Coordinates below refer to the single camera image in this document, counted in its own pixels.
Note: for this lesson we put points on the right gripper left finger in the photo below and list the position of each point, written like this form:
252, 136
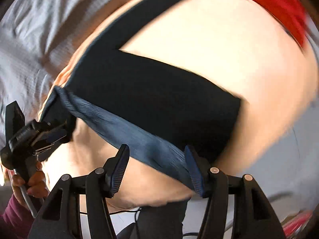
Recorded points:
59, 217

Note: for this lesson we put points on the dark navy pants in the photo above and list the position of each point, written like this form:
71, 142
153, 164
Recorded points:
161, 112

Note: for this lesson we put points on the maroon sleeve left forearm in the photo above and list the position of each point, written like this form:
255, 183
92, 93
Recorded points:
16, 221

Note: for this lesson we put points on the person's dark trouser leg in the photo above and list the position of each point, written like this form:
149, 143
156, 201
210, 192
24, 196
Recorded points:
164, 222

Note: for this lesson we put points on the grey checkered quilt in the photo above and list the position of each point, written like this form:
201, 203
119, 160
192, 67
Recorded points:
38, 39

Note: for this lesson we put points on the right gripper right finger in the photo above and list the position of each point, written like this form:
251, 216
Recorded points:
254, 216

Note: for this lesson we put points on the person's left hand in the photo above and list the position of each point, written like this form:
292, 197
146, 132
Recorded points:
36, 185

